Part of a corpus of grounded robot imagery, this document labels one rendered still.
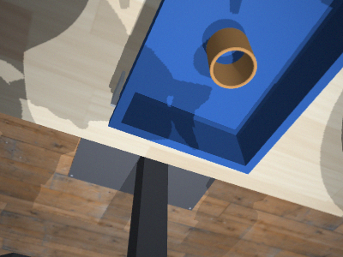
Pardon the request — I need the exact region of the bronze bushing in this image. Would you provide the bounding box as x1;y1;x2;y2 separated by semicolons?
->
206;27;257;89

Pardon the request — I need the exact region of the blue shallow tray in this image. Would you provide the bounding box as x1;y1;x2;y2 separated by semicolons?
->
108;0;343;175

